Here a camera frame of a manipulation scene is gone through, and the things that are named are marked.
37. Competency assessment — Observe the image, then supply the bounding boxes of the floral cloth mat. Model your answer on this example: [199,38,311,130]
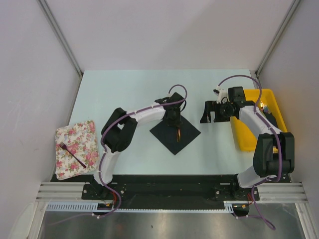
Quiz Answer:
[55,120,100,181]

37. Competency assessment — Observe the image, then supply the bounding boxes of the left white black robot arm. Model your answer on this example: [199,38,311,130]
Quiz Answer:
[91,92,187,198]

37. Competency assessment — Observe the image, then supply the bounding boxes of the dark rolled napkin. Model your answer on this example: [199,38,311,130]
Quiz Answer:
[263,111,278,127]

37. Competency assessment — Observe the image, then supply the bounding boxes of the white cable duct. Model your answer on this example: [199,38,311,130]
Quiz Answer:
[46,202,234,213]

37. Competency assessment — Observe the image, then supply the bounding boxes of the yellow plastic bin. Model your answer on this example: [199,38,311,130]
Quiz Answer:
[230,89,288,152]

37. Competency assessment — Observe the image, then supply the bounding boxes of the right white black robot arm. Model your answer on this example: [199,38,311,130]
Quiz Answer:
[200,87,295,200]

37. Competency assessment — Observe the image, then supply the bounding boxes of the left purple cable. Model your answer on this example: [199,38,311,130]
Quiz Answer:
[47,85,188,226]

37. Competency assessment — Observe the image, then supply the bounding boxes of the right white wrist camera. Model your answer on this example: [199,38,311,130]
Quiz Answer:
[213,85,228,104]

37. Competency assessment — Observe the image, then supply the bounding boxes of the purple fork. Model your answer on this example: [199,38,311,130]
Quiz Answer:
[59,142,87,168]

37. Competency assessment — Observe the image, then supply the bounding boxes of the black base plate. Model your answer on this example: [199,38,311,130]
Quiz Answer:
[50,174,292,217]

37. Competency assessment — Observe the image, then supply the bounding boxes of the purple cable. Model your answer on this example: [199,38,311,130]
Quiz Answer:
[47,85,188,226]
[218,75,285,230]

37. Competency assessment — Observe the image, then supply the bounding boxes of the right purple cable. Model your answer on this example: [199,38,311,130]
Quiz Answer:
[218,75,285,230]

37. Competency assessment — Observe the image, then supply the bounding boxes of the right corner aluminium post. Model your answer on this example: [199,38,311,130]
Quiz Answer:
[255,0,303,78]

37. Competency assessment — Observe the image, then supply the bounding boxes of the left corner aluminium post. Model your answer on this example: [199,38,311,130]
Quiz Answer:
[36,0,83,78]

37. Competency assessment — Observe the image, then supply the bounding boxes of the corner aluminium post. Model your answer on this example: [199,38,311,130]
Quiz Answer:
[36,0,83,78]
[255,0,303,78]

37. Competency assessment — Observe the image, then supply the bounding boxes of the gold knife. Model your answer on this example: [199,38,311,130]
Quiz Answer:
[176,127,181,142]

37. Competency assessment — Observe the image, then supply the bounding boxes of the aluminium frame rail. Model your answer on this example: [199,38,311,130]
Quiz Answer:
[36,182,308,203]

